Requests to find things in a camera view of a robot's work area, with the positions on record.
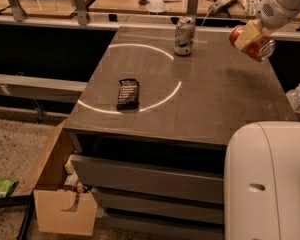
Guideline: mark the cardboard box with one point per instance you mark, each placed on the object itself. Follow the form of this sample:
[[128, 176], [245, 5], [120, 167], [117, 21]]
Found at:
[[58, 209]]

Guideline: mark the red white snack packet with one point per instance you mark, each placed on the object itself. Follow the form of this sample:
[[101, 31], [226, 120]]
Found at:
[[250, 6]]

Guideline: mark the grey metal bracket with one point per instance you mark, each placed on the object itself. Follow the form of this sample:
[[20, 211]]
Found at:
[[82, 13], [18, 13], [192, 8]]

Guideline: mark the grey metal bracket right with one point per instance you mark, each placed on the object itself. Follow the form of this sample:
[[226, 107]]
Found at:
[[192, 8]]

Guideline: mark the white bowl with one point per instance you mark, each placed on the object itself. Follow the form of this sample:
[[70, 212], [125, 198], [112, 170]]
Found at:
[[156, 6]]

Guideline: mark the white power strip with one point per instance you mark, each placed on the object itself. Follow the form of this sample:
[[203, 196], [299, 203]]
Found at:
[[218, 5]]

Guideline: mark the green chip bag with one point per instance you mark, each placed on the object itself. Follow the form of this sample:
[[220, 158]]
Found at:
[[7, 186]]

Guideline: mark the black snack bar wrapper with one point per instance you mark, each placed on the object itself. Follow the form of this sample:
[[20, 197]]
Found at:
[[128, 95]]

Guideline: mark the clear sanitizer bottle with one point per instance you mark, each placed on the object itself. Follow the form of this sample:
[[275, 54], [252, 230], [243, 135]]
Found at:
[[293, 97]]

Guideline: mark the grey metal bracket left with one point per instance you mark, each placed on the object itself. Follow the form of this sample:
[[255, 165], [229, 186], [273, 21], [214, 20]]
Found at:
[[18, 13]]

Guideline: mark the grey metal bracket middle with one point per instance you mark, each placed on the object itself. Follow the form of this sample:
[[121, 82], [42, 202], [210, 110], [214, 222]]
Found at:
[[82, 13]]

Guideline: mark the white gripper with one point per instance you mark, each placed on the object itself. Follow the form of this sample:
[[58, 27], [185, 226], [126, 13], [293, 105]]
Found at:
[[273, 14]]

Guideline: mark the green and white soda can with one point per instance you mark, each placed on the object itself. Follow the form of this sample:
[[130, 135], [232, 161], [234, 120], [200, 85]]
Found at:
[[184, 36]]

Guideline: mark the red coke can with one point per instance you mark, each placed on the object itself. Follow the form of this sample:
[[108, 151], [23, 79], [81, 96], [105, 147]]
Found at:
[[258, 50]]

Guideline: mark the grey drawer cabinet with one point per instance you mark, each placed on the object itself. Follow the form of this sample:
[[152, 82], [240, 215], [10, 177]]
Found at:
[[159, 168]]

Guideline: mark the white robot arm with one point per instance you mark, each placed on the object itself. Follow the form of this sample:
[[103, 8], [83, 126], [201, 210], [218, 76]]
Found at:
[[262, 166]]

